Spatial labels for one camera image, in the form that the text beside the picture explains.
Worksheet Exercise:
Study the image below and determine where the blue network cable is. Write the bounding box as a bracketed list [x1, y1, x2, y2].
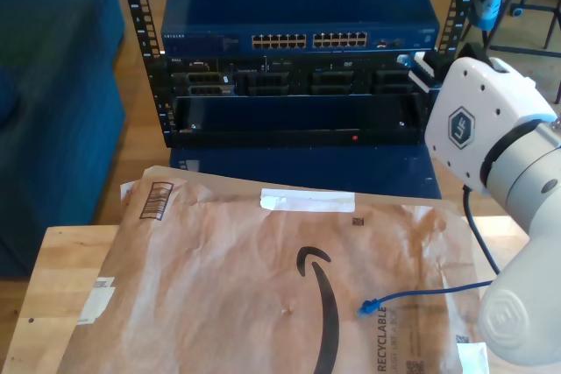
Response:
[354, 53, 497, 319]

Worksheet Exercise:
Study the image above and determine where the black metal chair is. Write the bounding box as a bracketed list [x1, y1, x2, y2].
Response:
[455, 0, 561, 106]

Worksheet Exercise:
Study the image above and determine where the black rack server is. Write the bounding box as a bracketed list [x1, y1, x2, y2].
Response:
[165, 53, 439, 98]

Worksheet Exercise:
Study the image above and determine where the dark blue rack base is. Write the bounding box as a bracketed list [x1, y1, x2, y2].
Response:
[169, 144, 443, 201]

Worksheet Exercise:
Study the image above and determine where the brown paper mailer with logo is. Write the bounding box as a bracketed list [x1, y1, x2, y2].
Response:
[56, 175, 491, 374]

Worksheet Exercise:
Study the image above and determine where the blue sofa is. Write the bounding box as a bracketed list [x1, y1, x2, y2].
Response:
[0, 0, 127, 281]

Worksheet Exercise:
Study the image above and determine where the black camera cable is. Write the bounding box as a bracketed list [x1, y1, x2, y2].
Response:
[461, 184, 504, 279]

